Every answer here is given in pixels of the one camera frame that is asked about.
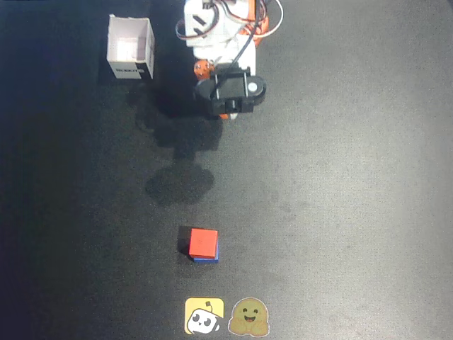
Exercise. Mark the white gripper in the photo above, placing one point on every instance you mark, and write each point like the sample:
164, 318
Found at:
202, 69

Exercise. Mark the red cube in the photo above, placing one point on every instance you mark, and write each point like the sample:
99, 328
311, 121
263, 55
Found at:
202, 242

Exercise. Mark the orange robot base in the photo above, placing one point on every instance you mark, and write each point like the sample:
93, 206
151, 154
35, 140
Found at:
264, 26

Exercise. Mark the orange and white robot arm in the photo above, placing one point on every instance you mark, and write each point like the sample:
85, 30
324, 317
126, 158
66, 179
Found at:
201, 21

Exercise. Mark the blue cube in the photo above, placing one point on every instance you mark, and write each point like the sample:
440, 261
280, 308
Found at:
207, 260

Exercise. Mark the white cardboard box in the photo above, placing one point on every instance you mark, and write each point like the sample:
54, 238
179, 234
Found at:
129, 44

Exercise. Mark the yellow robot sticker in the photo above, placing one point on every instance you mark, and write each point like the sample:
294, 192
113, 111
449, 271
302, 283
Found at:
203, 315

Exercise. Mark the hugging face emoji sticker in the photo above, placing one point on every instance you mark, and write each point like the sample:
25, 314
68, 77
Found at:
248, 317

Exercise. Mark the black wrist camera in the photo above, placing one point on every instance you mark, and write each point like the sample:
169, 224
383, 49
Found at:
230, 90

